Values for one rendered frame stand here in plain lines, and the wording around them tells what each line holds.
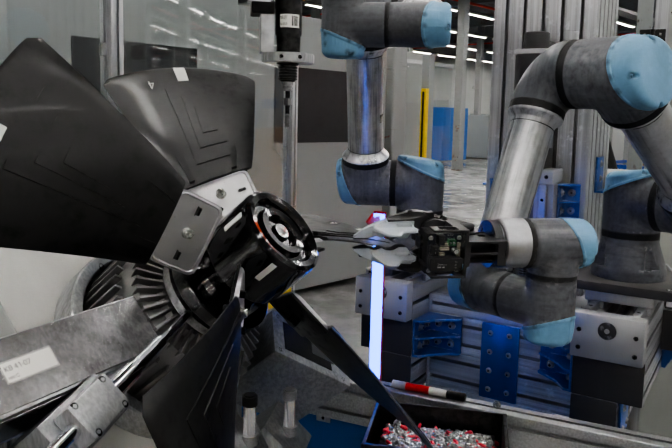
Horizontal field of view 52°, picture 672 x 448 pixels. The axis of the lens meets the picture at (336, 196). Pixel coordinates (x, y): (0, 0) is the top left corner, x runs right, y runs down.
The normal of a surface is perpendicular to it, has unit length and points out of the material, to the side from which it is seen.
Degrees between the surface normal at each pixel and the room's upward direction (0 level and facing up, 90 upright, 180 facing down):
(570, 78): 100
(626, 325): 90
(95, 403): 50
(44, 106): 75
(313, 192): 90
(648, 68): 85
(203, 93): 40
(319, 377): 125
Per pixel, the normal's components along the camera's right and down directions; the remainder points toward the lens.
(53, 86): 0.65, -0.22
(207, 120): 0.12, -0.66
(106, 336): 0.71, -0.59
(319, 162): 0.72, 0.10
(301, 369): 0.13, 0.66
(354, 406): -0.43, 0.09
